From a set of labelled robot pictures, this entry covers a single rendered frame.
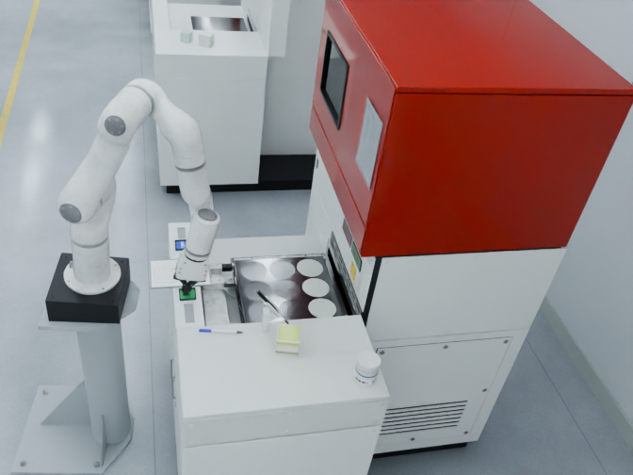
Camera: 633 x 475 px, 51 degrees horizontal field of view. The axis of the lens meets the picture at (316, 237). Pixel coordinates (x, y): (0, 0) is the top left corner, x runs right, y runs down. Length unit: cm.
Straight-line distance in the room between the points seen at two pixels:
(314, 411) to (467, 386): 95
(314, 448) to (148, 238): 216
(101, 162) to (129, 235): 206
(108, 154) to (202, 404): 77
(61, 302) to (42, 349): 113
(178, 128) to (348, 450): 115
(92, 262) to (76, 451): 103
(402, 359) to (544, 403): 122
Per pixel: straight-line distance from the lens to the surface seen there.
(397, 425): 290
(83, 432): 315
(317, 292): 244
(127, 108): 188
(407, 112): 184
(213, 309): 237
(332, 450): 225
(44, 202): 440
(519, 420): 347
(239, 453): 216
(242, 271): 249
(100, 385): 279
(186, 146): 190
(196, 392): 203
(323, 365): 212
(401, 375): 262
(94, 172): 208
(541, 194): 222
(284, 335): 209
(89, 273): 238
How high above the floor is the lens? 257
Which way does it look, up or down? 39 degrees down
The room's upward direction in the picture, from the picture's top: 9 degrees clockwise
